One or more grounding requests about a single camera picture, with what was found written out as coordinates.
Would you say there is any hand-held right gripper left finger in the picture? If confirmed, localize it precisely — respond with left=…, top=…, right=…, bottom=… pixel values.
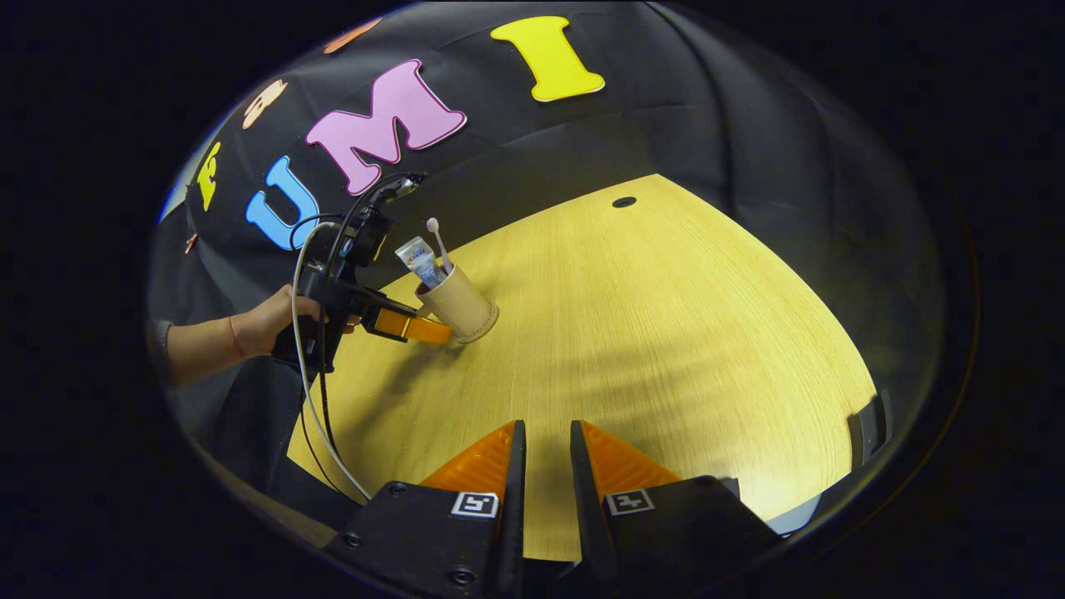
left=324, top=420, right=528, bottom=596

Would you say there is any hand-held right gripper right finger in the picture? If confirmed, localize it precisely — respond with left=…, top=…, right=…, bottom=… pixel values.
left=570, top=420, right=783, bottom=583

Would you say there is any beige cup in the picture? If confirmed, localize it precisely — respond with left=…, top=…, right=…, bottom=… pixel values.
left=414, top=265, right=500, bottom=344

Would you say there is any white toothpaste tube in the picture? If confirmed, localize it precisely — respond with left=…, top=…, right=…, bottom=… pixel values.
left=395, top=236, right=442, bottom=290

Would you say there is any pink toothbrush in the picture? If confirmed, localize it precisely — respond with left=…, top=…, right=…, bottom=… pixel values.
left=426, top=218, right=454, bottom=275

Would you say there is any wooden desktop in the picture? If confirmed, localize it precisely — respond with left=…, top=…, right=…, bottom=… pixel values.
left=287, top=173, right=879, bottom=562

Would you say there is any black chair armrest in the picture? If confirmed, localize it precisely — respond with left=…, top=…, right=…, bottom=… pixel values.
left=847, top=389, right=895, bottom=471

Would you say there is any black cable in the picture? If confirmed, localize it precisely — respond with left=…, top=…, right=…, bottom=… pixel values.
left=300, top=172, right=425, bottom=500

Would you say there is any white cable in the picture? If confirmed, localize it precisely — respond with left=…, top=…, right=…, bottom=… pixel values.
left=290, top=220, right=373, bottom=502

